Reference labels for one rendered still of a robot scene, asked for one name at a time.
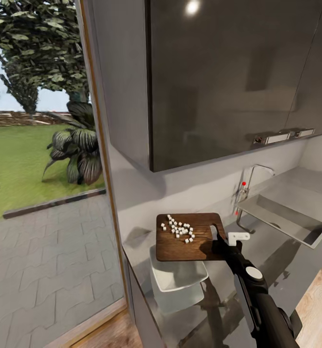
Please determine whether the cutting board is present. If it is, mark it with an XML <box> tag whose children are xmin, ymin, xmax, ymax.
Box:
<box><xmin>156</xmin><ymin>213</ymin><xmax>227</xmax><ymax>261</ymax></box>

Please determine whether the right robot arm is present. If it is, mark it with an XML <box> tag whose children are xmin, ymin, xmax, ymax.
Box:
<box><xmin>212</xmin><ymin>232</ymin><xmax>300</xmax><ymax>348</ymax></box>

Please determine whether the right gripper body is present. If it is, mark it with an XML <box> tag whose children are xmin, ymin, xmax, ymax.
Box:
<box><xmin>212</xmin><ymin>239</ymin><xmax>242</xmax><ymax>262</ymax></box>

